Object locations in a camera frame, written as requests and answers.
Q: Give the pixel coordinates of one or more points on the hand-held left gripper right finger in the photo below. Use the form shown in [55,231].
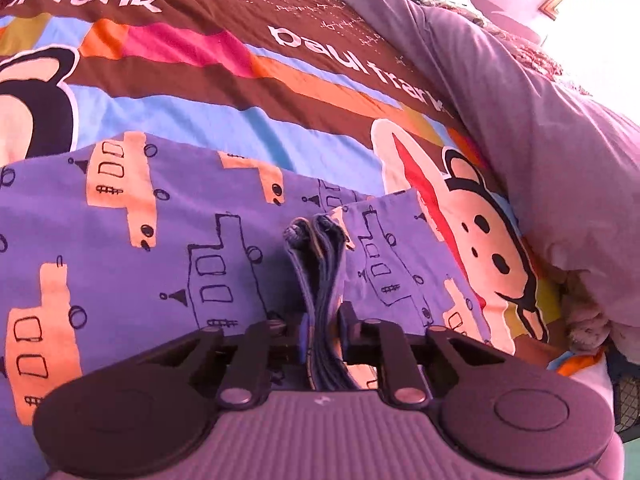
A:
[350,332]

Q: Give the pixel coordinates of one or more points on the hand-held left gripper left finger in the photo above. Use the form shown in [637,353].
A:
[301,335]

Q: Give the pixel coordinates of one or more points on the purple car-print pants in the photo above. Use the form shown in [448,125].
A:
[175,220]

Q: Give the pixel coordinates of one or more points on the beige fluffy blanket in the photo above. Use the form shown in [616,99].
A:
[587,315]

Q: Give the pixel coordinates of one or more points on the lavender duvet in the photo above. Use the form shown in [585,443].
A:
[550,160]

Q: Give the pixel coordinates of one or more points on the colourful printed bed sheet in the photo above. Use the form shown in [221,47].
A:
[200,85]

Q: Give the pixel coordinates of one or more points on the dark mesh basket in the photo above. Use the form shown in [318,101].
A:
[627,395]

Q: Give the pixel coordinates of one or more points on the pink floral blanket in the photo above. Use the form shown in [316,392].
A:
[530,52]

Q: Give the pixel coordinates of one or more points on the framed wall picture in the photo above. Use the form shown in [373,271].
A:
[555,7]

